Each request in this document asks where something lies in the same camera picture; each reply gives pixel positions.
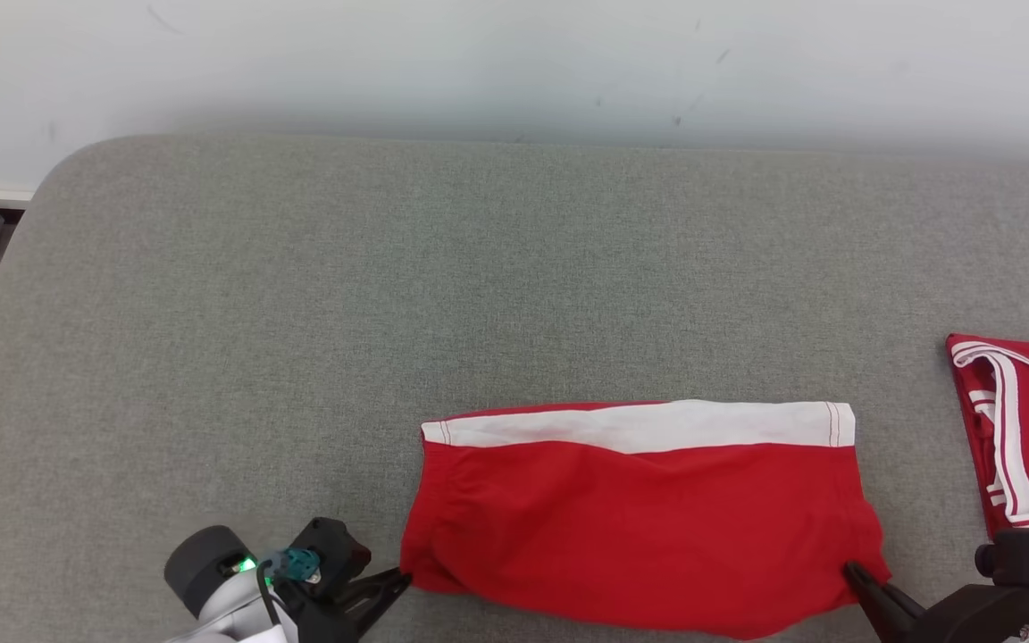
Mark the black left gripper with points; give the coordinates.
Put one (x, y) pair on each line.
(322, 616)

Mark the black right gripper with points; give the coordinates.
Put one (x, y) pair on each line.
(988, 616)

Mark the red shorts white stripe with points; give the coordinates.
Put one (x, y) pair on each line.
(639, 527)

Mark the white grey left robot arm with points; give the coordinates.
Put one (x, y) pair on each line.
(211, 580)

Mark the grey fabric sofa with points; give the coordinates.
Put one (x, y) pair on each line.
(389, 313)

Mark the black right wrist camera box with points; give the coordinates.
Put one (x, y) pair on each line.
(1024, 563)

